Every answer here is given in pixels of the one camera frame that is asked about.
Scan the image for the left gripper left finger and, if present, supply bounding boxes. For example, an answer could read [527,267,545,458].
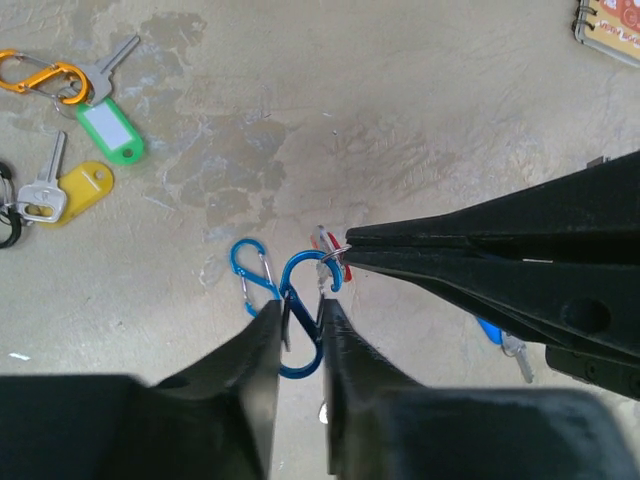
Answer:
[153,300,282,479]

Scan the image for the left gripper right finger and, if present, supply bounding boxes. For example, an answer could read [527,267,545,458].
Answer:
[319,299,425,475]

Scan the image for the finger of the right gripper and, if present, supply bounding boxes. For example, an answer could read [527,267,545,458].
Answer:
[347,153,639,260]
[345,247,639,399]

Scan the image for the blue carabiner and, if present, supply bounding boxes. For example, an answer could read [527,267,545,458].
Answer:
[229,238,280,317]
[279,249,344,380]

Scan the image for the key with red tag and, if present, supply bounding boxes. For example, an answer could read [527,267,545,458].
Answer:
[310,225,353,294]

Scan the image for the key with yellow tag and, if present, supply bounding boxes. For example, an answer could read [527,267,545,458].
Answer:
[16,131,115,227]

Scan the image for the key with green tag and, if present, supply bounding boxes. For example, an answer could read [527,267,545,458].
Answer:
[54,34,145,165]

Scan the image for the black carabiner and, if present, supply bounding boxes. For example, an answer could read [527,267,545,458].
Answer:
[0,161,22,249]

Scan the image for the orange carabiner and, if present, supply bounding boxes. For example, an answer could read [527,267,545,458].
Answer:
[1,49,92,106]

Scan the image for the key with blue tag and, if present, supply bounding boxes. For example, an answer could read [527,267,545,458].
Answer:
[476,318,534,384]

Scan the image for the orange spiral notebook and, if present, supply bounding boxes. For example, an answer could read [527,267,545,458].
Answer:
[572,0,640,68]

